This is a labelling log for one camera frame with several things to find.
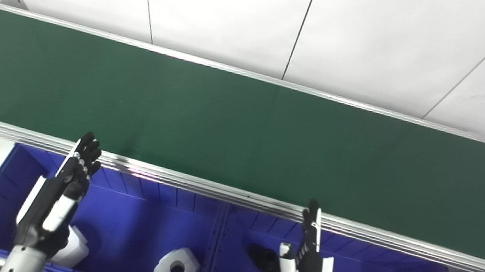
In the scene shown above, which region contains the white cube part with hole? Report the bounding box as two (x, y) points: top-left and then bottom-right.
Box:
(153, 244), (203, 272)

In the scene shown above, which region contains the white round part with hole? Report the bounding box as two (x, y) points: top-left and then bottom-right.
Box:
(49, 223), (93, 271)

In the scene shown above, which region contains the green conveyor belt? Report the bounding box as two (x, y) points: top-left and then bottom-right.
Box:
(0, 0), (485, 272)

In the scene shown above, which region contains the black plastic part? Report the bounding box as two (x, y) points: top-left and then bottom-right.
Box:
(244, 243), (287, 272)

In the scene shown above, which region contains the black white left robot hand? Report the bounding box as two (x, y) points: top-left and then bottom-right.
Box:
(12, 123), (106, 261)

